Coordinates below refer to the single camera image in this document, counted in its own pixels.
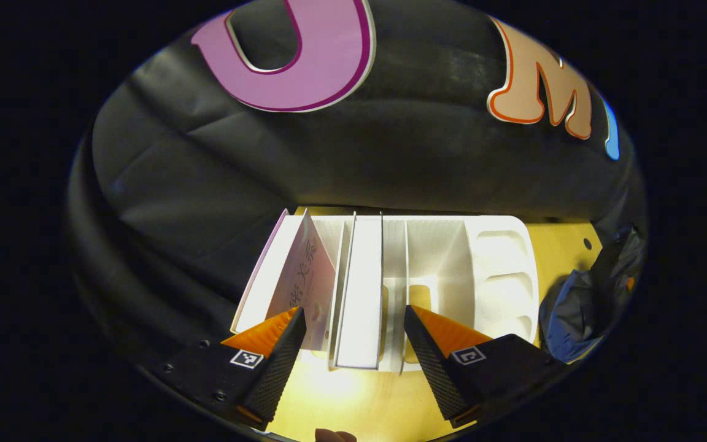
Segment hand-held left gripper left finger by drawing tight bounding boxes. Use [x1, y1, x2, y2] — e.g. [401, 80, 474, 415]
[145, 306, 308, 430]

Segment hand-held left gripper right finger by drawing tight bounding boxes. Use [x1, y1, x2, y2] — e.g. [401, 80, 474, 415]
[403, 304, 569, 429]

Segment blue schoolbag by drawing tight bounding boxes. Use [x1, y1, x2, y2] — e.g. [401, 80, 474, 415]
[539, 226, 647, 364]

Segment pink cover book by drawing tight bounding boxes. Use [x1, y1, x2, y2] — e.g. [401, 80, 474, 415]
[231, 207, 337, 352]

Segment black cover book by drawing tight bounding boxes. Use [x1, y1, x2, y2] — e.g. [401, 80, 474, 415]
[329, 211, 386, 371]

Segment white bookshelf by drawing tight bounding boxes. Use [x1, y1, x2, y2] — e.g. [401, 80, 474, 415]
[231, 209, 539, 374]

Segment black backdrop cloth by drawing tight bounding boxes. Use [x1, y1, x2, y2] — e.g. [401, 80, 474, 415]
[68, 0, 647, 369]

